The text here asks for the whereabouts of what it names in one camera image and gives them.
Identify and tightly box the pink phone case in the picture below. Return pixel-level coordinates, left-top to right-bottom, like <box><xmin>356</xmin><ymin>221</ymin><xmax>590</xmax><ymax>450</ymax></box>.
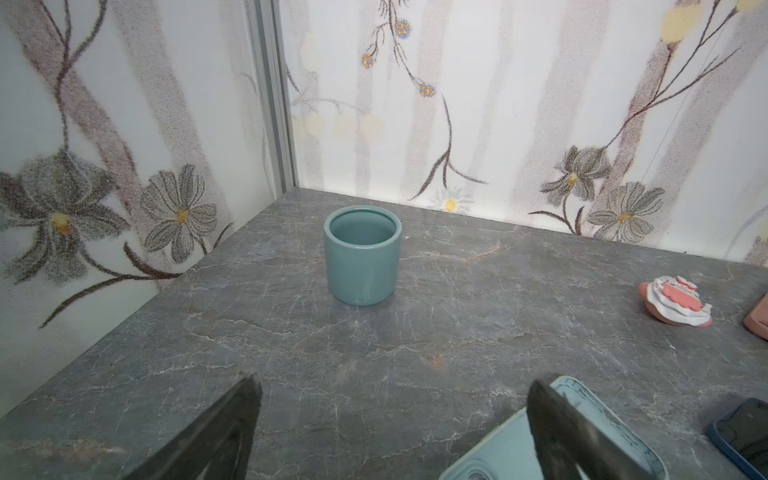
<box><xmin>743</xmin><ymin>293</ymin><xmax>768</xmax><ymax>341</ymax></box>

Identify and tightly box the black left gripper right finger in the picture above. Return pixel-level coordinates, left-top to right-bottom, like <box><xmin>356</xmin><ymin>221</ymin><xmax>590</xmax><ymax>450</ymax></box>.
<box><xmin>527</xmin><ymin>380</ymin><xmax>652</xmax><ymax>479</ymax></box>

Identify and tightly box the light blue phone case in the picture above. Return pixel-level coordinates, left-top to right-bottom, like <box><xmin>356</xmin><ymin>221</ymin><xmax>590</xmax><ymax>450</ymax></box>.
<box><xmin>440</xmin><ymin>376</ymin><xmax>669</xmax><ymax>479</ymax></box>

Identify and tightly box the blue smartphone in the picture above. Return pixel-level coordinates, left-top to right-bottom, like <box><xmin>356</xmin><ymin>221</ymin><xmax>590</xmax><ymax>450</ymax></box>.
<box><xmin>707</xmin><ymin>398</ymin><xmax>767</xmax><ymax>480</ymax></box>

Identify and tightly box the pink white cupcake toy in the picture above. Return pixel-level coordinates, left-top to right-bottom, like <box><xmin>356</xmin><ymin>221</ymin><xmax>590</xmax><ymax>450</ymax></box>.
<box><xmin>638</xmin><ymin>276</ymin><xmax>712</xmax><ymax>328</ymax></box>

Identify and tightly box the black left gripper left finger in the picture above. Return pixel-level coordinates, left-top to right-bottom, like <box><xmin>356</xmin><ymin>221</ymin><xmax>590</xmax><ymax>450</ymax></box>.
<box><xmin>127</xmin><ymin>376</ymin><xmax>262</xmax><ymax>479</ymax></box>

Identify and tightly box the teal ceramic cup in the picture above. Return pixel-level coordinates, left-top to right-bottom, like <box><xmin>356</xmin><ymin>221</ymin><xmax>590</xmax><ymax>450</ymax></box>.
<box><xmin>323</xmin><ymin>205</ymin><xmax>403</xmax><ymax>307</ymax></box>

